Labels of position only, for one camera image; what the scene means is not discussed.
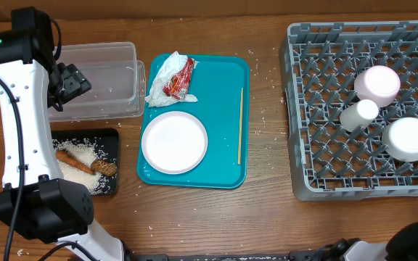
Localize pile of white rice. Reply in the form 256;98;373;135
53;138;115;195

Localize orange carrot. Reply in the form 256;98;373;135
55;150;94;175

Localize large white plate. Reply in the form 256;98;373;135
141;111;208;175

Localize wooden chopstick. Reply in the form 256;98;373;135
237;88;244;165

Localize white cup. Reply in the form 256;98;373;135
340;99;379;132

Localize white bowl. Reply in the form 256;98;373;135
353;65;401;107

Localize white saucer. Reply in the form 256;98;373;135
382;117;418;162

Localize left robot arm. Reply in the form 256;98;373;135
0;7;133;260

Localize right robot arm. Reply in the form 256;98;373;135
309;223;418;261

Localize grey dishwasher rack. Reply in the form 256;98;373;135
279;21;418;201

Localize clear plastic bin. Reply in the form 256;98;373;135
49;42;147;122

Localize black plastic tray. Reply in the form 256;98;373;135
52;128;120;196

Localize crumpled white napkin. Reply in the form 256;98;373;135
145;51;198;107

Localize red snack wrapper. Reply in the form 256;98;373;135
163;58;197;100

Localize teal serving tray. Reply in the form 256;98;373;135
136;55;250;189

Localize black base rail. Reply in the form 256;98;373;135
132;250;323;261

